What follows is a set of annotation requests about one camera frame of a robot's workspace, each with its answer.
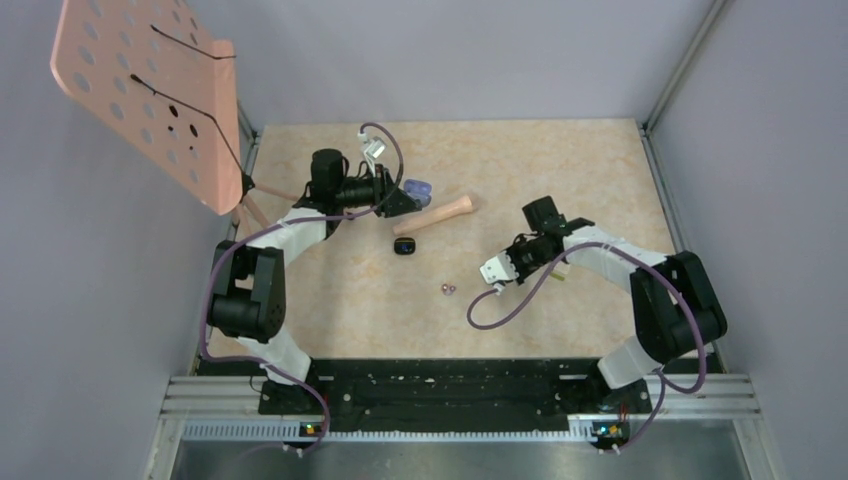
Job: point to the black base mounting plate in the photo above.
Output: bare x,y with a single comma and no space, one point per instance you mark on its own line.
441,395

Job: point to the aluminium frame rail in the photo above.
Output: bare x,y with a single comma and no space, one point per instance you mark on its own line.
210,427

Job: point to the grey-blue oval case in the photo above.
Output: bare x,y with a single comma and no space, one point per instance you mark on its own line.
418,190

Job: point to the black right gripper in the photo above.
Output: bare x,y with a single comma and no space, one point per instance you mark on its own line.
523,274

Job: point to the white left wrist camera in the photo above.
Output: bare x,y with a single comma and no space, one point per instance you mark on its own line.
371,148

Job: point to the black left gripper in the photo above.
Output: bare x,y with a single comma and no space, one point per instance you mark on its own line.
390,201

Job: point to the pink perforated board stand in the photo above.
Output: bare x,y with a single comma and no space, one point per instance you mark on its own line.
158,78

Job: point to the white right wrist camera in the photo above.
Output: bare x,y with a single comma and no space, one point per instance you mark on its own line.
498,271

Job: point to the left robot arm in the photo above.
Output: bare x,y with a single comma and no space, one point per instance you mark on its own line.
247,300

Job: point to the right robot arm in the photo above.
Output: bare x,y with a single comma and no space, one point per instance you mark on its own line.
675,308

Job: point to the black earbud charging case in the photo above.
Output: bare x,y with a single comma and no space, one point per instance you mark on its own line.
404,246

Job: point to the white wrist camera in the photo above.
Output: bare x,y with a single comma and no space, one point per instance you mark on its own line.
498,271
371,148

